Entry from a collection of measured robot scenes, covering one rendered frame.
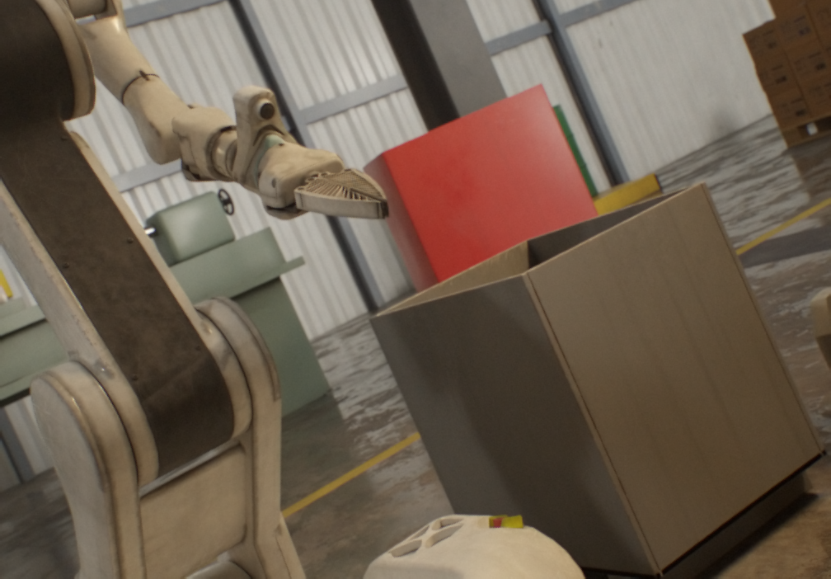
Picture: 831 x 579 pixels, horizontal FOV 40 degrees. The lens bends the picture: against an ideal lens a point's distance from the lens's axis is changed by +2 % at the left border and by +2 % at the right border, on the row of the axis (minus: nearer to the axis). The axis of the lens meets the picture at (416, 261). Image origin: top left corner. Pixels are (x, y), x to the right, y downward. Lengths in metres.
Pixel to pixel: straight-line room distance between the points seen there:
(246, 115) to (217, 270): 4.65
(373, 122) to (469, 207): 6.83
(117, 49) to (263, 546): 0.68
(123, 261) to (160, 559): 0.35
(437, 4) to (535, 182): 1.38
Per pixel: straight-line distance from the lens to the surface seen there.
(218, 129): 1.41
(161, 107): 1.52
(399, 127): 11.07
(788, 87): 8.60
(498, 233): 4.19
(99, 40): 1.62
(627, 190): 9.64
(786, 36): 8.49
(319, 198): 1.21
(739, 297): 1.95
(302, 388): 5.94
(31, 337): 5.67
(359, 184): 1.22
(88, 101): 1.37
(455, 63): 5.28
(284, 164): 1.28
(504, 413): 1.88
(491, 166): 4.20
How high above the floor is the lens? 0.72
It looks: 3 degrees down
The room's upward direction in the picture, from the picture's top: 24 degrees counter-clockwise
